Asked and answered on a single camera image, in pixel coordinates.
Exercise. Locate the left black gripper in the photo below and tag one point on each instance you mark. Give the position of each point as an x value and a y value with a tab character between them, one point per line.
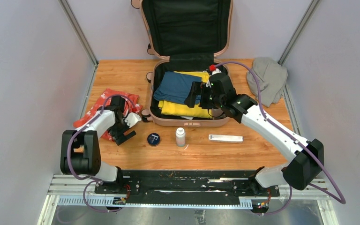
119	137

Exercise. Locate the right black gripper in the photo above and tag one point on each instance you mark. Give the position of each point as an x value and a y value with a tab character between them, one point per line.
198	88

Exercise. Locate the red white tie-dye jeans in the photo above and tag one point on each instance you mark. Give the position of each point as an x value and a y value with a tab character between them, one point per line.
131	105

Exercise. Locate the round navy tin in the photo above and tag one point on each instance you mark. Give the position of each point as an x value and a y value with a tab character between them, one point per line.
153	139

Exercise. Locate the white rectangular box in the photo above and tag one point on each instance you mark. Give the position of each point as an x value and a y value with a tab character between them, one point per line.
225	138

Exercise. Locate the blue garment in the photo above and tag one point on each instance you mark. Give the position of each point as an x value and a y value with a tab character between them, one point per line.
175	87

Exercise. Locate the yellow garment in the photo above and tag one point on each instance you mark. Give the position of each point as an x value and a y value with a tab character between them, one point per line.
173	109

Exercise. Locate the white small bottle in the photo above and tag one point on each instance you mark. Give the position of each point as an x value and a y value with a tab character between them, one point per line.
180	136

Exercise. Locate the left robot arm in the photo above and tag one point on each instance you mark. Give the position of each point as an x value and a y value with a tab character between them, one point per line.
80	151

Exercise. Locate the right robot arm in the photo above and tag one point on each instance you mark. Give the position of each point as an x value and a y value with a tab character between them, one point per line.
303	157

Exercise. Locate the grey crumpled cloth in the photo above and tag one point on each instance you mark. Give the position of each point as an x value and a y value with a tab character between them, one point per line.
271	77

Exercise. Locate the pink open suitcase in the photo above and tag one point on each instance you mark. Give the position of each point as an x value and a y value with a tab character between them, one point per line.
185	35

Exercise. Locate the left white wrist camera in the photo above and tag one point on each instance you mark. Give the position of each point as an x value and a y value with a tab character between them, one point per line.
132	119

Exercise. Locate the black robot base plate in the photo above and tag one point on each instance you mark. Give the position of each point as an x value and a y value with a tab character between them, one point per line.
180	189

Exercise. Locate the aluminium frame rail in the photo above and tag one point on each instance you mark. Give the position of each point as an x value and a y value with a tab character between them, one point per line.
291	207

